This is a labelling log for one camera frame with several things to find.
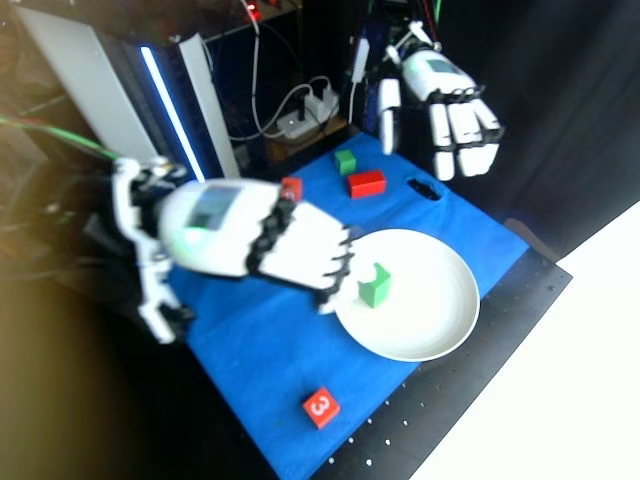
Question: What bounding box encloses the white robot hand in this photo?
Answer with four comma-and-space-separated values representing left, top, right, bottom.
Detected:
377, 47, 505, 182
157, 178, 357, 317

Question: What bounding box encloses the red rectangular block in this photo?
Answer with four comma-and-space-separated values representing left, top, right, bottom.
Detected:
346, 169, 388, 200

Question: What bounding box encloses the green block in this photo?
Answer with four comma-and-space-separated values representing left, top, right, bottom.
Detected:
357, 262, 393, 309

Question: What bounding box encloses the white round plate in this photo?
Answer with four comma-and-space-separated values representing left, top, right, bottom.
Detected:
333, 228, 482, 364

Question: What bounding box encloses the white stick adapter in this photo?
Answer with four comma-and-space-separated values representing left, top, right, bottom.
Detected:
348, 35, 372, 126

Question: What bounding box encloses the small black flat object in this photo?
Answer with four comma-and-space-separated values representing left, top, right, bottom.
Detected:
406, 177, 443, 202

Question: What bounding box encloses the green cube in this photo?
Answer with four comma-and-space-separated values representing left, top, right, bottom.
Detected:
333, 148, 358, 177

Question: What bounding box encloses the white power strip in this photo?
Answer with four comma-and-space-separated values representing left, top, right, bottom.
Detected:
276, 89, 342, 141

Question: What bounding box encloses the blue cloth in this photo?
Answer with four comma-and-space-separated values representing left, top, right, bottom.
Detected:
167, 130, 531, 480

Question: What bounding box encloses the white computer tower, blue light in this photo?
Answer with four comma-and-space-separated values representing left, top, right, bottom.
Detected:
13, 4, 242, 184

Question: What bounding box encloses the red cube with white three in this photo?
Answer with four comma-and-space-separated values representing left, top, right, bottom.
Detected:
301, 386, 342, 430

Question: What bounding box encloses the white cable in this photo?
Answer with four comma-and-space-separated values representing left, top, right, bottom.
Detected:
238, 0, 301, 140

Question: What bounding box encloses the green cable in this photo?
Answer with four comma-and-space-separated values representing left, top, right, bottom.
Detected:
0, 114, 124, 162

